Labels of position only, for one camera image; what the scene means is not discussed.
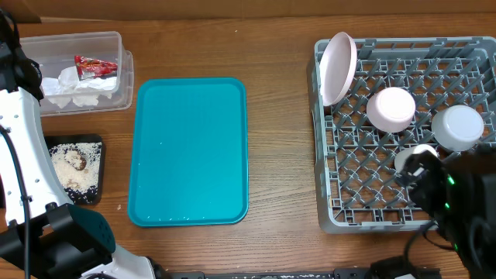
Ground cream cup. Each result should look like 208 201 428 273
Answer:
394 144 439 172

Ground white napkin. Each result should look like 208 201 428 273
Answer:
41 66 117 109

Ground grey bowl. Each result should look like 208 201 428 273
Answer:
431 105 484 152

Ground red snack wrapper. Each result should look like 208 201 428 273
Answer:
74 56 118 81

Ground small white plate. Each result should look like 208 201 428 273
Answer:
366 87 415 133

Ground brown food chunk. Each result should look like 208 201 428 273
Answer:
67 150 87 171

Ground rice food scraps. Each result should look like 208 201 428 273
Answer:
48 142 103 202

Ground large pink plate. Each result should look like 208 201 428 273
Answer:
319 32 357 106

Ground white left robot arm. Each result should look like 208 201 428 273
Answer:
1 40 163 278

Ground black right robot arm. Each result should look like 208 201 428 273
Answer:
397 146 495 278

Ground clear plastic bin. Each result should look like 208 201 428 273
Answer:
20 32 134 116

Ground grey dish rack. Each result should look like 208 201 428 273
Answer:
308 36 495 234

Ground black tray bin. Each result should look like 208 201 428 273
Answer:
42 133 106 206

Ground teal serving tray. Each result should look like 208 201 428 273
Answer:
127 77 249 227

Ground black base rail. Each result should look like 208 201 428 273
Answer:
166 267 443 279

